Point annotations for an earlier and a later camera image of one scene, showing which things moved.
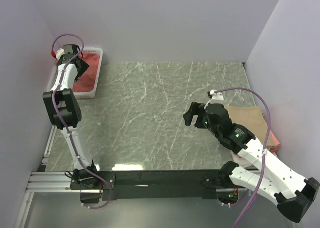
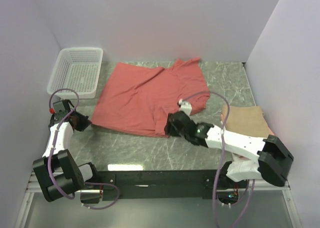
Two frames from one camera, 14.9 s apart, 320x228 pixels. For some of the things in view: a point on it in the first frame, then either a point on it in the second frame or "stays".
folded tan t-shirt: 252,118 stays
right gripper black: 197,108 → 169,129
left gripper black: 85,66 → 84,122
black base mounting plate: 121,185 stays
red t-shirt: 87,81 → 139,99
